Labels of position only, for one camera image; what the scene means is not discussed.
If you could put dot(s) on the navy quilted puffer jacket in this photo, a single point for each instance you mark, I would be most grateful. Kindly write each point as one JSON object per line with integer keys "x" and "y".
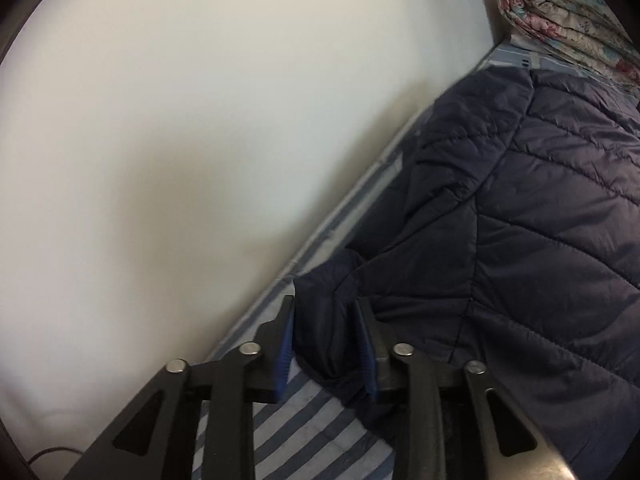
{"x": 540, "y": 220}

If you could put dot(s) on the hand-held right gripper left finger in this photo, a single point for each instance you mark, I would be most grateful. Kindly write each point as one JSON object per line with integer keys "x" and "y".
{"x": 282, "y": 360}

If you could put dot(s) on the bed with striped sheet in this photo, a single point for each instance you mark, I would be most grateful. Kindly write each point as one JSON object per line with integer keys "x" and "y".
{"x": 315, "y": 430}

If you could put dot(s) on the folded floral quilt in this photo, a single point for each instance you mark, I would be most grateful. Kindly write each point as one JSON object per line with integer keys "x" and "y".
{"x": 565, "y": 20}

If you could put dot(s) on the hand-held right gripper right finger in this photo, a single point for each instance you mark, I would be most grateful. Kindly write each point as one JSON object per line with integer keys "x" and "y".
{"x": 369, "y": 355}

